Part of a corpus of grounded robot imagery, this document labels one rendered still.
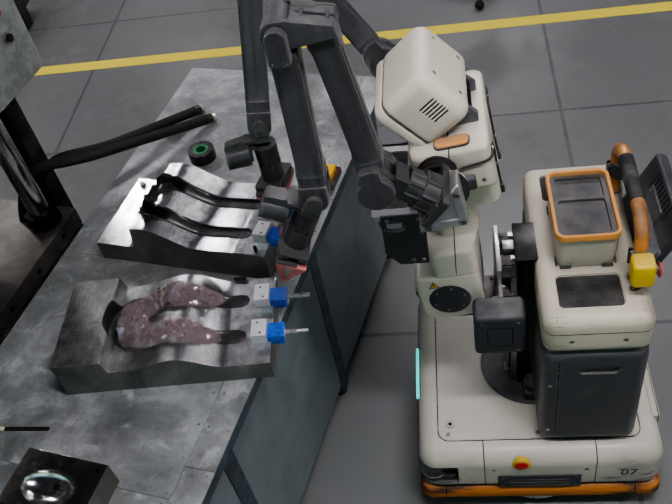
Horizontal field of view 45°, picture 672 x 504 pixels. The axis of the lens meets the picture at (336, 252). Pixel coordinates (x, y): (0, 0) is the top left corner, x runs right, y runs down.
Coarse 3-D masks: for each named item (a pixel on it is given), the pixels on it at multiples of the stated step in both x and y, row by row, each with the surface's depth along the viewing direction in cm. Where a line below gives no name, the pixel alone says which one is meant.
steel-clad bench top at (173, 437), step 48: (192, 96) 272; (240, 96) 267; (288, 144) 246; (336, 144) 243; (336, 192) 228; (96, 240) 230; (48, 288) 220; (288, 288) 206; (48, 336) 208; (0, 384) 199; (48, 384) 197; (192, 384) 190; (240, 384) 188; (0, 432) 189; (48, 432) 187; (96, 432) 185; (144, 432) 183; (192, 432) 181; (0, 480) 180; (144, 480) 175; (192, 480) 173
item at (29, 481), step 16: (32, 448) 176; (32, 464) 174; (48, 464) 173; (64, 464) 172; (80, 464) 172; (96, 464) 171; (16, 480) 172; (32, 480) 172; (48, 480) 173; (64, 480) 172; (80, 480) 169; (96, 480) 169; (112, 480) 173; (0, 496) 170; (16, 496) 169; (32, 496) 170; (48, 496) 171; (64, 496) 170; (80, 496) 167; (96, 496) 168
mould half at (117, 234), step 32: (160, 192) 219; (224, 192) 223; (128, 224) 223; (160, 224) 211; (224, 224) 214; (256, 224) 211; (128, 256) 221; (160, 256) 216; (192, 256) 212; (224, 256) 208; (256, 256) 204
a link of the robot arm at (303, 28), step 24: (288, 0) 140; (264, 24) 136; (288, 24) 135; (312, 24) 135; (336, 24) 138; (312, 48) 139; (336, 48) 139; (336, 72) 143; (336, 96) 147; (360, 96) 148; (360, 120) 151; (360, 144) 155; (360, 168) 158; (360, 192) 160; (384, 192) 159
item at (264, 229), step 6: (258, 222) 207; (264, 222) 207; (270, 222) 207; (258, 228) 206; (264, 228) 206; (270, 228) 207; (276, 228) 207; (252, 234) 205; (258, 234) 204; (264, 234) 204; (270, 234) 206; (276, 234) 205; (258, 240) 206; (264, 240) 205; (270, 240) 205; (276, 240) 204; (276, 246) 206
